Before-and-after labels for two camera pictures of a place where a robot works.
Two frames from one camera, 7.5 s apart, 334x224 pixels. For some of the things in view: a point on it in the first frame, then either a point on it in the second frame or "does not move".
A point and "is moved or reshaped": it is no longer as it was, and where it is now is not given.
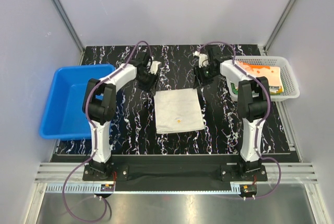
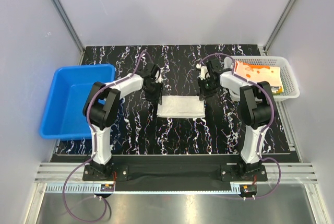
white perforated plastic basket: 291,89 does not move
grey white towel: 178,110 is moved or reshaped
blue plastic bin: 64,118 does not move
